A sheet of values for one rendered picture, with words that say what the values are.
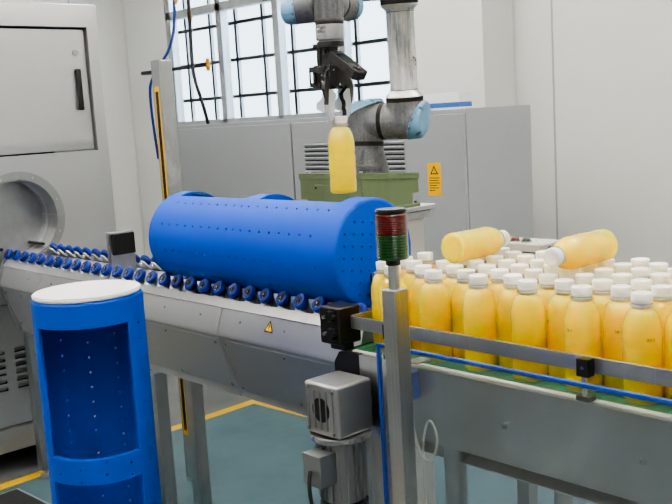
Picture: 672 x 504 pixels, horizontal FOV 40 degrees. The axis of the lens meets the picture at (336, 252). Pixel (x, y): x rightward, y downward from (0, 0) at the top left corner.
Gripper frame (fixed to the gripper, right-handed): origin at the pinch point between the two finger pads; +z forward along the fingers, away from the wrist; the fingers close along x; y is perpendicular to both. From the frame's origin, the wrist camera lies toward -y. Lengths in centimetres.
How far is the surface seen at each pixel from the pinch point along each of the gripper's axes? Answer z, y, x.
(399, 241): 22, -57, 38
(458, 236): 27, -45, 7
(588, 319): 37, -86, 19
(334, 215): 23.6, -7.8, 10.5
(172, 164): 17, 131, -31
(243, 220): 26.8, 27.6, 12.7
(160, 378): 85, 86, 9
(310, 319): 51, 1, 13
